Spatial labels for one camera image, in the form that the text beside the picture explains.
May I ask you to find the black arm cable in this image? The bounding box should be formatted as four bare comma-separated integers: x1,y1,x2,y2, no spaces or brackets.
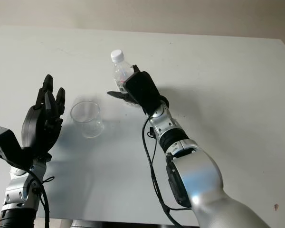
141,113,195,228
4,159,56,228

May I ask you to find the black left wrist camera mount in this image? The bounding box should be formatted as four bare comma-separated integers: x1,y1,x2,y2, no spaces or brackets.
0,125,52,171

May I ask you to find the clear glass cup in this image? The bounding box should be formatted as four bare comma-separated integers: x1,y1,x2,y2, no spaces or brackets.
70,101,104,139

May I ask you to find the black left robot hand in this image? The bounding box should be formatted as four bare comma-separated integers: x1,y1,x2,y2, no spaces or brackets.
21,74,67,157

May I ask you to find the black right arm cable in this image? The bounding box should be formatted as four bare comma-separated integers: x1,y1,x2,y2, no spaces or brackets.
141,113,195,228

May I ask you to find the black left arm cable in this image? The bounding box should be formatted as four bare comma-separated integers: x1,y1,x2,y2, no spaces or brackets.
4,159,56,228

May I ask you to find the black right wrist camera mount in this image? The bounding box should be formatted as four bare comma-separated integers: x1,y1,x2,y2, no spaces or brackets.
124,70,170,115

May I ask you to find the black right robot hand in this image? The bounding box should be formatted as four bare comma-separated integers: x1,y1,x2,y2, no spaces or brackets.
106,64,143,105

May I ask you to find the clear plastic water bottle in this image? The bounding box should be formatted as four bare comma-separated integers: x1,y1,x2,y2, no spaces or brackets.
110,49,135,93

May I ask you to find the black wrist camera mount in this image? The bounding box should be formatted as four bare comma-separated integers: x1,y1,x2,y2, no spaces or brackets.
0,125,52,171
124,70,170,115

